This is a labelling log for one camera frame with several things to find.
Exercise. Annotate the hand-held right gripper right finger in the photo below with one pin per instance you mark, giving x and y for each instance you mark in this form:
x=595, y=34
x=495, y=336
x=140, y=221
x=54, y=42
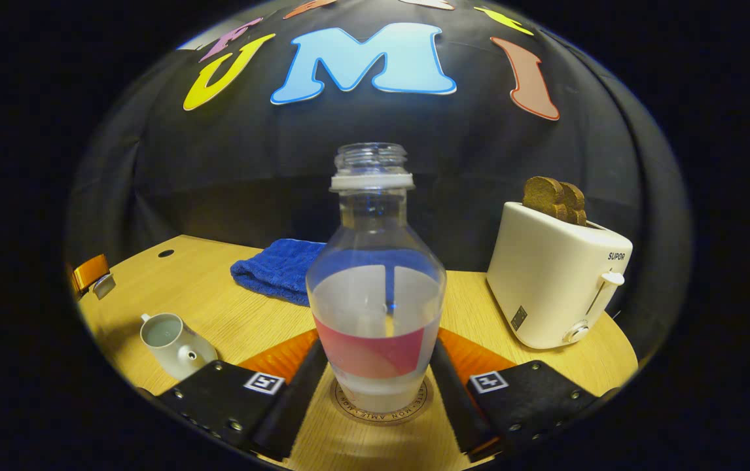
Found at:
x=457, y=405

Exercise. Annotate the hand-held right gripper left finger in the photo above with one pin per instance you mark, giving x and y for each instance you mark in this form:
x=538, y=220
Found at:
x=296, y=405

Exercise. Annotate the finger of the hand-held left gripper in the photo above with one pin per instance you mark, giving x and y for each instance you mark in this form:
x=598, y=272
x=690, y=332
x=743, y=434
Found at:
x=89, y=269

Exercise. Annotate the white blue-patterned teacup lid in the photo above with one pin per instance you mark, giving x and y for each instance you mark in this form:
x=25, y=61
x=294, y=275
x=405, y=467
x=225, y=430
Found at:
x=105, y=286

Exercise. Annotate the round wooden coaster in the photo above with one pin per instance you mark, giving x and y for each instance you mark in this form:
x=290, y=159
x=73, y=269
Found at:
x=381, y=416

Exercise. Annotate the clear plastic water bottle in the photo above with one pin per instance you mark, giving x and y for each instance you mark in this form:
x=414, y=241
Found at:
x=375, y=366

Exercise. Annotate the white teacup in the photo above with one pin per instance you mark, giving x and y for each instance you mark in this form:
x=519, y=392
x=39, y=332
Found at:
x=175, y=347

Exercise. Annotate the blue towel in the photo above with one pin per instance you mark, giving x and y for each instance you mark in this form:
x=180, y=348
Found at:
x=277, y=268

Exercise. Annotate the white toaster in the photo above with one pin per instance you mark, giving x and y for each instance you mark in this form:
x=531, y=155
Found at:
x=545, y=281

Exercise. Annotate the black backdrop cloth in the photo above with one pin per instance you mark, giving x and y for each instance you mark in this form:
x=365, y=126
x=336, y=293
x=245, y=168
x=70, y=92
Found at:
x=231, y=170

